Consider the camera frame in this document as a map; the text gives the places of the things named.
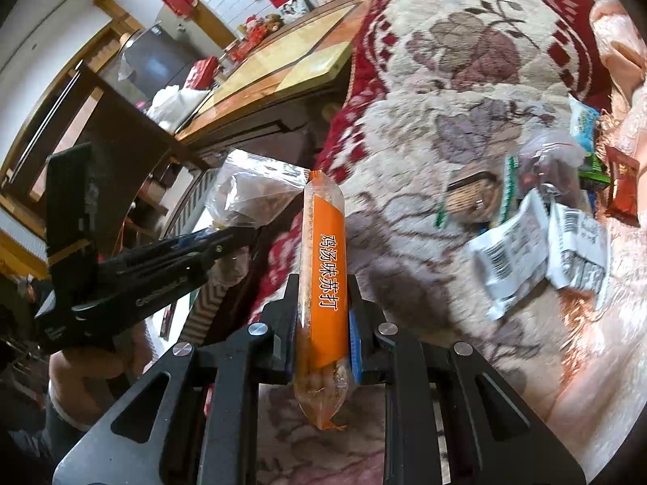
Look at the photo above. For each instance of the white plastic bag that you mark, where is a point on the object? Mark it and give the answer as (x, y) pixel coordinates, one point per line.
(177, 106)

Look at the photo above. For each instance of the clear bag of red snacks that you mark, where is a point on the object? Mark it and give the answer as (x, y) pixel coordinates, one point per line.
(551, 161)

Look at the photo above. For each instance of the red-brown snack packet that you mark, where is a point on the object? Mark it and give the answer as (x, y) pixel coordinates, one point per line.
(621, 182)

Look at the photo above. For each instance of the person's left hand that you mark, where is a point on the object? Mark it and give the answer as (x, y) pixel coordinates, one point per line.
(81, 384)

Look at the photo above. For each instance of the striped cardboard box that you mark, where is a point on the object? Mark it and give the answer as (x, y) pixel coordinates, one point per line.
(204, 308)

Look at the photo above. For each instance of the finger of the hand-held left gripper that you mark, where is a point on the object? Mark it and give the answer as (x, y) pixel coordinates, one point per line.
(161, 250)
(217, 250)

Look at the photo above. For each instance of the red plush toys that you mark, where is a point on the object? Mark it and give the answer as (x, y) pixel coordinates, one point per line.
(263, 28)

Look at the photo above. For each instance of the floral cream red blanket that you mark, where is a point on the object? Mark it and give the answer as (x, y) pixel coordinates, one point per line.
(455, 60)

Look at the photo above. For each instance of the grey refrigerator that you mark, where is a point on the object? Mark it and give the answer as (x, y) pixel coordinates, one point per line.
(156, 60)

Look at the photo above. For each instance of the clear plastic snack bag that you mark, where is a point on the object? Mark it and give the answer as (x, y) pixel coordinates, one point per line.
(252, 187)

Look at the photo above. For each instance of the blue white snack packet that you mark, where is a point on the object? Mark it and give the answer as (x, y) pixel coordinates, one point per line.
(584, 124)

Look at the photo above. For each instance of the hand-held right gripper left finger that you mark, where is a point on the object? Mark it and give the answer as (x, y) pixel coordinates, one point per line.
(284, 331)

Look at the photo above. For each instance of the wooden table with glass top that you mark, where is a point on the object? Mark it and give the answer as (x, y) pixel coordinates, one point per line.
(283, 55)

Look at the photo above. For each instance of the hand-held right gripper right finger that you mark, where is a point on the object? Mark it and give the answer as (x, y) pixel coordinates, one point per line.
(355, 348)

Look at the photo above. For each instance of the white barcode snack packet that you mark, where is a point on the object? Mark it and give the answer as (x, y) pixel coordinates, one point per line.
(510, 257)

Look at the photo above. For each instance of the clear green-edged biscuit packet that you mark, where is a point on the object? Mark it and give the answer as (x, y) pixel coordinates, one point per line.
(472, 197)

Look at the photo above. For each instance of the person's left forearm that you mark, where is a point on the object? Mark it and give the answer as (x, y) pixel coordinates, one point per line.
(60, 439)

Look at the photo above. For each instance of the red gift box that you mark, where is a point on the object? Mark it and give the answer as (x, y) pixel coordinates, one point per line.
(202, 73)

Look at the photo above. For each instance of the pink blanket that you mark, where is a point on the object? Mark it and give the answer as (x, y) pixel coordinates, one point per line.
(606, 363)

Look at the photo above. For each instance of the orange cracker packet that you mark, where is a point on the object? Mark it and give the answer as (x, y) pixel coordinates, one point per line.
(328, 252)

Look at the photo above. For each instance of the dark wooden chair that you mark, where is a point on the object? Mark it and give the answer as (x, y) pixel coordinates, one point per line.
(126, 151)

